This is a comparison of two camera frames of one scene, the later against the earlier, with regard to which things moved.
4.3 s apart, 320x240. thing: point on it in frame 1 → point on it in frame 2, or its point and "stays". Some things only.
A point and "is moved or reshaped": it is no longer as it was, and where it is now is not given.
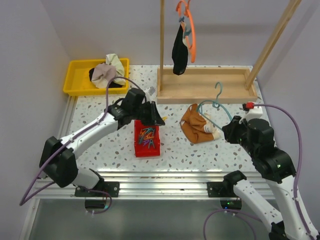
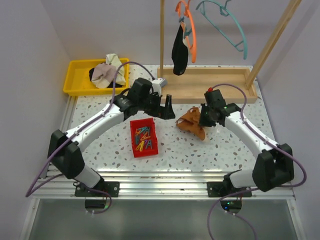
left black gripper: [154, 115] → [165, 113]
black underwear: [180, 53] stays
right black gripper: [230, 129] → [202, 121]
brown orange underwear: [196, 127] is moved or reshaped
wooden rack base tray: [197, 84] stays
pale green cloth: [112, 59] stays
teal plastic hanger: [216, 103] is moved or reshaped
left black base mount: [112, 188] stays
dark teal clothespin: [140, 138] is moved or reshaped
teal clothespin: [149, 130] → [143, 129]
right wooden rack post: [277, 33] stays
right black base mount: [219, 189] stays
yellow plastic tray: [77, 82] stays
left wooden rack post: [162, 42] stays
